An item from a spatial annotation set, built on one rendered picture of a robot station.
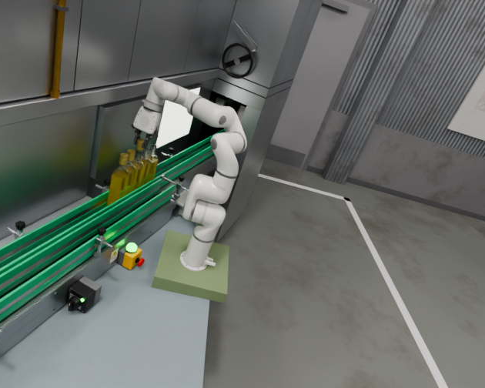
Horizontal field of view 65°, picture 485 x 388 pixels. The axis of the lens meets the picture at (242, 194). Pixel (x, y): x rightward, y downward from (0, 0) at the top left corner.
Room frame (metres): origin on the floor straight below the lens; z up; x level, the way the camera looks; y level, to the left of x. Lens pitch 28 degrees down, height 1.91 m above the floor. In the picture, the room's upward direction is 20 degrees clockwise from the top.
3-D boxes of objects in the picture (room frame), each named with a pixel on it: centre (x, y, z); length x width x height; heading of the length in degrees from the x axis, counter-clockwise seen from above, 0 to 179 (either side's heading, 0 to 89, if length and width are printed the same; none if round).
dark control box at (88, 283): (0.97, 0.42, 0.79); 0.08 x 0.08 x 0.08; 78
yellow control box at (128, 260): (1.24, 0.36, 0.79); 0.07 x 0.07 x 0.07; 78
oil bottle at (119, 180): (1.40, 0.52, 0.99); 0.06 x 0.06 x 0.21; 77
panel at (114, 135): (1.87, 0.56, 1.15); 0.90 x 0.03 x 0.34; 168
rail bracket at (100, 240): (1.08, 0.42, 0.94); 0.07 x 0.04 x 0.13; 78
